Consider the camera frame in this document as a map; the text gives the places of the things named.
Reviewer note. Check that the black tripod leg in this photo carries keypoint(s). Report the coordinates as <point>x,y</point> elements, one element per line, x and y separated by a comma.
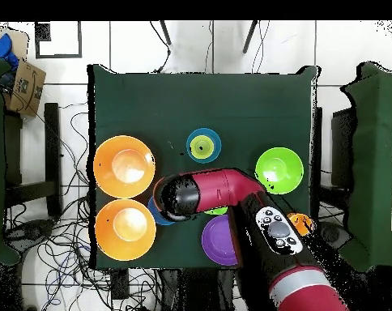
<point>249,35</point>
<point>165,32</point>

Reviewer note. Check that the small green bowl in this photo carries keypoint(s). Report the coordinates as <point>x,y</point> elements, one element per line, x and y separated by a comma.
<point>216,211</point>

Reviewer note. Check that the blue bowl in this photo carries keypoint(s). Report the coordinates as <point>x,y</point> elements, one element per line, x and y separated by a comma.
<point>157,215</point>
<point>215,145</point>

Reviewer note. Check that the large green bowl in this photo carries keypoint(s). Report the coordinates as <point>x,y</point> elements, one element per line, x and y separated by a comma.
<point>279,170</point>

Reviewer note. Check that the black pedestal foot with knob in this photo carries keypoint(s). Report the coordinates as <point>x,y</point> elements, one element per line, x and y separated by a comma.
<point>30,230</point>

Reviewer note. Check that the yellow cup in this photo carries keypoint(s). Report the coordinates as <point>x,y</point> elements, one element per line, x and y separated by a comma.
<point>201,147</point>

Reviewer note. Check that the orange cup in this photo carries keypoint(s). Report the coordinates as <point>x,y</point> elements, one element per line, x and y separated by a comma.
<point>301,223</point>

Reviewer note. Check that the large orange bowl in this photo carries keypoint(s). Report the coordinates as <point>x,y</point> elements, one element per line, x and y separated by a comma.
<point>125,230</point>
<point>124,166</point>

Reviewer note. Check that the cardboard box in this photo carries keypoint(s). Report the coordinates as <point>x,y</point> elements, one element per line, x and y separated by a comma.
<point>26,87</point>

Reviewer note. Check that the blue cloth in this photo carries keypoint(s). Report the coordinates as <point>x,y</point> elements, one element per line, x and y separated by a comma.
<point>1,48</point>

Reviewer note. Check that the black square frame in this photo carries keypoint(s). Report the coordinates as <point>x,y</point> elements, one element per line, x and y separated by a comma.
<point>36,40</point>

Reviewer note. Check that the purple bowl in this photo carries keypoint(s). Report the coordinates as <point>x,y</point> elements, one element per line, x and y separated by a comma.
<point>218,241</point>

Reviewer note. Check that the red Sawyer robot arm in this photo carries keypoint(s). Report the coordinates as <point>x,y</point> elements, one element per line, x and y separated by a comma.
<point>254,226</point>

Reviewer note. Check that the black bench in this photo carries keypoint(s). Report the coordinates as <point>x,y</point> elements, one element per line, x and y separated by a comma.
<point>51,145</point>

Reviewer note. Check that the black power strip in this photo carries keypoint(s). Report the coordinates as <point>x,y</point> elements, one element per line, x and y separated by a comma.
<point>120,283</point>

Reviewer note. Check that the dark green table cloth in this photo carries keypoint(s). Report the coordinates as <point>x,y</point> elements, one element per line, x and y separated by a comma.
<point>199,97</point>

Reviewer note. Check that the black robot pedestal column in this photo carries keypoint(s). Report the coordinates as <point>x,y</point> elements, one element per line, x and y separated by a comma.
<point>196,288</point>

